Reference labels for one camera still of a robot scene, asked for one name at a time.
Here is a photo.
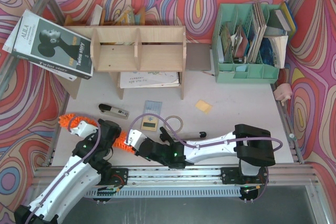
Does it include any orange microfiber duster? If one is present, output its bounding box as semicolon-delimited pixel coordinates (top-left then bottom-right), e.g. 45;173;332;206
58;113;135;154

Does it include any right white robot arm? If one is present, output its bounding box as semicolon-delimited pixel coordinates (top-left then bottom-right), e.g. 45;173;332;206
127;124;283;176

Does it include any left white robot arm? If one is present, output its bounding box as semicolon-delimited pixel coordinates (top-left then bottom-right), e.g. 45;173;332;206
14;119;121;223

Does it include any wooden bookshelf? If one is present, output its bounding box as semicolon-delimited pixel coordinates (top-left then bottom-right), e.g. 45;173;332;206
68;26;187;99

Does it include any black plastic clip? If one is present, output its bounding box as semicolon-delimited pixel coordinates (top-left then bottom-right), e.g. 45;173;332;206
160;126;174;145

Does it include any clear tube black cap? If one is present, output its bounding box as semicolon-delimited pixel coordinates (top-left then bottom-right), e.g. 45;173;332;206
180;131;207;141

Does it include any grey black stapler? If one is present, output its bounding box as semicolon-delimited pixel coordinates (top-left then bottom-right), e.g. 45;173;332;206
98;103;129;120

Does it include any yellow sticky note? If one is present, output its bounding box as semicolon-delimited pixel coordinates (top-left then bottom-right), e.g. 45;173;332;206
195;100;213;114

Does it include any white notebook under shelf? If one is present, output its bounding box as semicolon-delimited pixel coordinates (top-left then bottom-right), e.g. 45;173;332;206
120;71;180;89

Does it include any brown board behind shelf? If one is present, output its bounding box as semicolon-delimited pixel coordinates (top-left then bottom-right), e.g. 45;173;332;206
186;43;211;71

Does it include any green desk organizer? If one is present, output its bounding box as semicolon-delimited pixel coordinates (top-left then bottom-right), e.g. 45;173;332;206
212;2;279;84

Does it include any black Twins story book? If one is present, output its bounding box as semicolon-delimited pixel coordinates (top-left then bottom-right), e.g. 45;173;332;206
12;10;93;79

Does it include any white book under Twins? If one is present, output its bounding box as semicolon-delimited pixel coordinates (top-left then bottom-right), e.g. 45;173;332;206
3;10;80;81

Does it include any grey hardcover book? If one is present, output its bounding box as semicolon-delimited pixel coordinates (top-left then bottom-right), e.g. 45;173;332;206
265;9;291;36

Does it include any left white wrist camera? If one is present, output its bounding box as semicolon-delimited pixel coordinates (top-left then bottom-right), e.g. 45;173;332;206
70;120;98;138

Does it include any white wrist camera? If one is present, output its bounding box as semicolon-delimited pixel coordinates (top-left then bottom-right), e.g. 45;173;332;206
70;120;98;138
124;129;147;153

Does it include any tape roll ring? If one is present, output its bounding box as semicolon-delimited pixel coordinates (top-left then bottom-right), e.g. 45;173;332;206
164;115;184;133

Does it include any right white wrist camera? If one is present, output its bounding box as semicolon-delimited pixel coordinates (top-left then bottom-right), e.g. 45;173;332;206
124;129;147;153

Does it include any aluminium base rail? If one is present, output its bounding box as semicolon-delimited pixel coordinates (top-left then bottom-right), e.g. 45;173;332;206
33;163;319;201

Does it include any pink wall hook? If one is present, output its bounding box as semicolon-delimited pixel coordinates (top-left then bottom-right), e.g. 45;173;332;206
274;83;292;106

